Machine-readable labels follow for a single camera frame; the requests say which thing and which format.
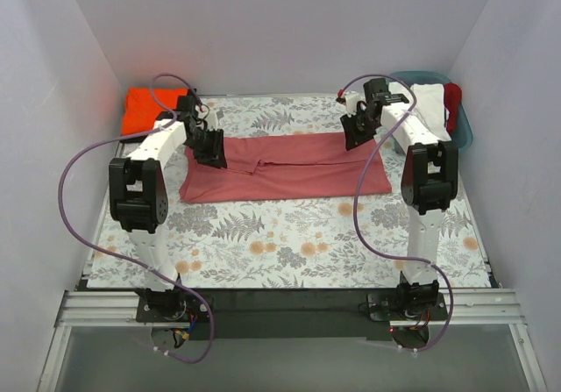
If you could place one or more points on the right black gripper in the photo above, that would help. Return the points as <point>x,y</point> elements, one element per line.
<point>359,125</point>

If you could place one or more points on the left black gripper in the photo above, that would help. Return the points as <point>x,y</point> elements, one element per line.
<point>209,142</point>

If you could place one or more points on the pink t shirt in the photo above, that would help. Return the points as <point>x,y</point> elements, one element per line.
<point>298,166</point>

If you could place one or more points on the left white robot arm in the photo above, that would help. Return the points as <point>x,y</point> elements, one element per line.
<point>139,200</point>

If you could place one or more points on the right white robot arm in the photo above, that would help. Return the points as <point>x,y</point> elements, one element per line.
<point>429,184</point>

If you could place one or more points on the white t shirt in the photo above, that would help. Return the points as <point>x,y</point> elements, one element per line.
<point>430,108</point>
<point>396,89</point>

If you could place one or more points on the folded orange t shirt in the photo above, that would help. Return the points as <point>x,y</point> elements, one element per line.
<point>140,109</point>

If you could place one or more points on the red t shirt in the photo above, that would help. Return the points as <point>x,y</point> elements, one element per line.
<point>452,100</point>

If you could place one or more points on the teal laundry basket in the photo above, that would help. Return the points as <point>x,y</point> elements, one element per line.
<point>462,136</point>

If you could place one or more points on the floral table mat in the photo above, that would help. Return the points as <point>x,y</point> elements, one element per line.
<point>304,243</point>

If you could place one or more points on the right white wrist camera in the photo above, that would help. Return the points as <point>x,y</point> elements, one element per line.
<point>350,100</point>

